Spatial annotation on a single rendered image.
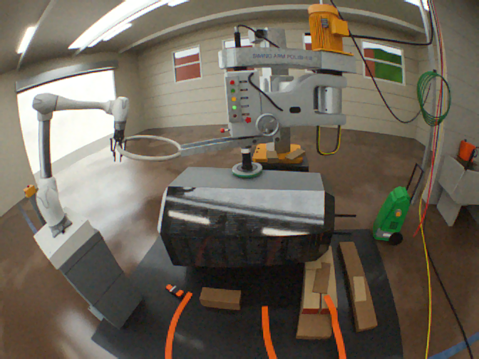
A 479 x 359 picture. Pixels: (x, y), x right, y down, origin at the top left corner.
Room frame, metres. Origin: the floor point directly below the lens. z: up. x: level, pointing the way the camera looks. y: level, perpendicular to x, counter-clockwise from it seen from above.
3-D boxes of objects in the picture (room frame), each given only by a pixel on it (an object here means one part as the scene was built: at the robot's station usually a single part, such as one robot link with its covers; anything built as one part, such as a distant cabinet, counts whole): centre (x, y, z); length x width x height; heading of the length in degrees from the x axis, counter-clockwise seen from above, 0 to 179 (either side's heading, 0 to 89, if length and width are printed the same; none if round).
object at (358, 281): (0.68, -0.88, 0.09); 0.25 x 0.10 x 0.01; 162
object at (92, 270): (0.70, 1.17, 0.40); 0.50 x 0.50 x 0.80; 69
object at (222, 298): (0.82, 0.21, 0.07); 0.30 x 0.12 x 0.12; 81
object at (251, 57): (1.39, -0.41, 1.64); 0.96 x 0.25 x 0.17; 96
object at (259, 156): (2.01, -0.43, 0.76); 0.49 x 0.49 x 0.05; 76
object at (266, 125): (1.25, -0.19, 1.22); 0.15 x 0.10 x 0.15; 96
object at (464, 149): (1.27, -3.37, 1.00); 0.50 x 0.22 x 0.33; 69
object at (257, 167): (1.36, -0.06, 0.89); 0.21 x 0.21 x 0.01
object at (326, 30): (1.41, -0.72, 1.93); 0.31 x 0.28 x 0.40; 6
